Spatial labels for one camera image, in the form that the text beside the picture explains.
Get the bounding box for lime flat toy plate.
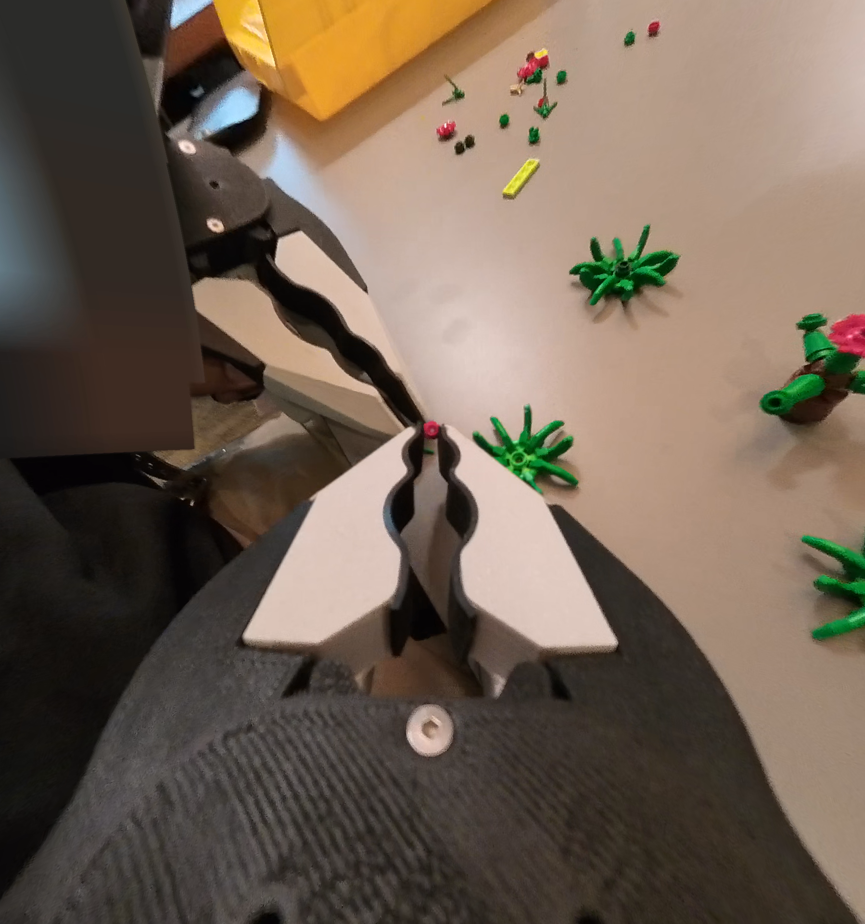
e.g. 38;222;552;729
502;157;542;201

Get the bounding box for person's left hand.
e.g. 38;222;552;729
191;355;266;404

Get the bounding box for person's beige trousers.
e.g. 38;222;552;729
209;422;350;546

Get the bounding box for pink toy flower brown base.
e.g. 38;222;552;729
759;312;865;427

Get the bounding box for green toy leaf cluster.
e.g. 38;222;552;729
568;224;682;307
472;404;581;495

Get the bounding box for yellow plastic bin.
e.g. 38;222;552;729
212;0;493;121

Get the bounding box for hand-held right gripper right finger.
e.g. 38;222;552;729
436;426;620;695

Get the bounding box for black pouch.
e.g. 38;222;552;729
186;68;272;147

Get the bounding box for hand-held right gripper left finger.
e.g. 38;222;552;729
242;426;425;691

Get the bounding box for scattered small toy pieces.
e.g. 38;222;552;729
436;20;662;157

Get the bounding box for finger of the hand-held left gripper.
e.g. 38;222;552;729
191;276;408;464
274;230;428;428

